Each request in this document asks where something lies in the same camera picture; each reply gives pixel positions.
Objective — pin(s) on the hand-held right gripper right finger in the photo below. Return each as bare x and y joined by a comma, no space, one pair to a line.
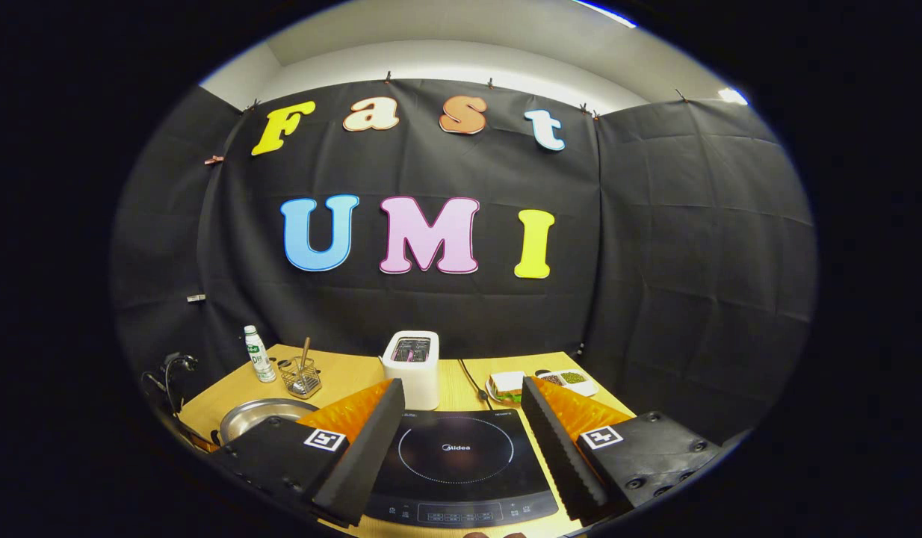
562,463

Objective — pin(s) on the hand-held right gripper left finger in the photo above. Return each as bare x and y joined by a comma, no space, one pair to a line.
356,463

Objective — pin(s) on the black induction cooktop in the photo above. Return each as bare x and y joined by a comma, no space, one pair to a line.
461,478

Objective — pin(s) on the white dish of beans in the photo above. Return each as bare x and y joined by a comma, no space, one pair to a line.
573,379

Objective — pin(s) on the sandwich on white plate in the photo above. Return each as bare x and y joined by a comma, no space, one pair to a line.
506,385

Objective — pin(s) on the white toaster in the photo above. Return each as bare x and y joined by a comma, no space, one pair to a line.
412,377

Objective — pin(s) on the white bottle with green label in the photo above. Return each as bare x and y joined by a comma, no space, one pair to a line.
259,359

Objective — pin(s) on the ceiling light panel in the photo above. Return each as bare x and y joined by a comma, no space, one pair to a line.
732,96
607,13

